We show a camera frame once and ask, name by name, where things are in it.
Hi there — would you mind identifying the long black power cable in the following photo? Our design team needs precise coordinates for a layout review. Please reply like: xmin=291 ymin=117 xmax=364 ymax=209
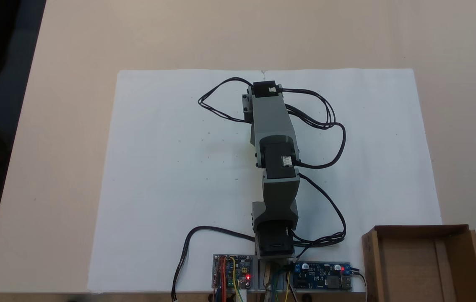
xmin=172 ymin=226 xmax=256 ymax=302

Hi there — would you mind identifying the black forearm cable bundle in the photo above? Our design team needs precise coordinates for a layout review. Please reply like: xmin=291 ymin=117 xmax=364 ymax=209
xmin=281 ymin=87 xmax=347 ymax=169

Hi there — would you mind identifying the blue circuit board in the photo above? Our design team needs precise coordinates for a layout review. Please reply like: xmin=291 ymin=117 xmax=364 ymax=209
xmin=290 ymin=261 xmax=353 ymax=291

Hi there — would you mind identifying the circuit board with coloured wires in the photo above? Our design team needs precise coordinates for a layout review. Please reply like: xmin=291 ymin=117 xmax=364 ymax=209
xmin=211 ymin=253 xmax=260 ymax=291

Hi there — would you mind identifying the black base cable bundle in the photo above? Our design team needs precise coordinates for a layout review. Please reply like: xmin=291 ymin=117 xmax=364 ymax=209
xmin=290 ymin=173 xmax=347 ymax=258

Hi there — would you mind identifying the white paper sheet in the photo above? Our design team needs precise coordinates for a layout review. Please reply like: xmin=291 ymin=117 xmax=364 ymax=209
xmin=88 ymin=68 xmax=443 ymax=293

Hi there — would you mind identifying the brown cardboard box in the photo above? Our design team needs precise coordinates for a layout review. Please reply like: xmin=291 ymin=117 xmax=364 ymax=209
xmin=362 ymin=224 xmax=476 ymax=302

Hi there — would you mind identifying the black looped gripper cable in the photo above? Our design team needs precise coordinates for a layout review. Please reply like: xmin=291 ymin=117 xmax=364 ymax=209
xmin=198 ymin=77 xmax=256 ymax=123

